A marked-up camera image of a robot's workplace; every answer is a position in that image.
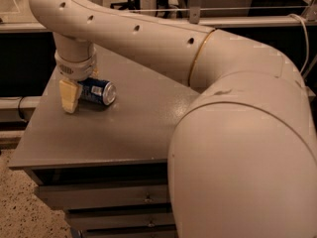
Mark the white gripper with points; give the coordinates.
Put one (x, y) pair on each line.
(76, 70)

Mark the blue pepsi can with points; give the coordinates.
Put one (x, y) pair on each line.
(98, 91)

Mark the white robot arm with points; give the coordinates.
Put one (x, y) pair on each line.
(242, 159)

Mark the grey floor pipe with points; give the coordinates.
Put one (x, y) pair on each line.
(18, 109)

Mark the grey drawer cabinet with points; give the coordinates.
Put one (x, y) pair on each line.
(127, 140)

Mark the top grey drawer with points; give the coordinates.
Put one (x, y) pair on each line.
(104, 194)

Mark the grey drawer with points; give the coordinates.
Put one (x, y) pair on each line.
(157, 232)
(104, 194)
(150, 217)

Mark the middle grey drawer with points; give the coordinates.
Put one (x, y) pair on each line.
(150, 217)

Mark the bottom grey drawer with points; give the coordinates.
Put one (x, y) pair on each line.
(157, 232)

